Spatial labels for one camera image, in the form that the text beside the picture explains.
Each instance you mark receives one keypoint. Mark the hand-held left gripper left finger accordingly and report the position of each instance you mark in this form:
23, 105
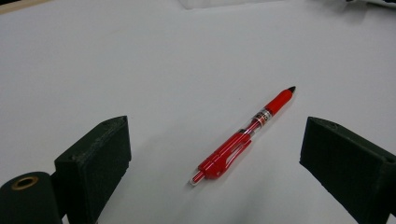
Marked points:
93, 168

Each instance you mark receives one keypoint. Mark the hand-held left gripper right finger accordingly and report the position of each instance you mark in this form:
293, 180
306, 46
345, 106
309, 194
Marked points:
351, 168

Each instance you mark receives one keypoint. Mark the red retractable pen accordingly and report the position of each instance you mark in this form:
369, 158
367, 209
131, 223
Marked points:
239, 140

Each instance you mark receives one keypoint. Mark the black and white cloth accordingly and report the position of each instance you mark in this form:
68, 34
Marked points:
373, 2

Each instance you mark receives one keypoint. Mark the white translucent box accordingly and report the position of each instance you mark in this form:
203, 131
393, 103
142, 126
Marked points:
214, 3

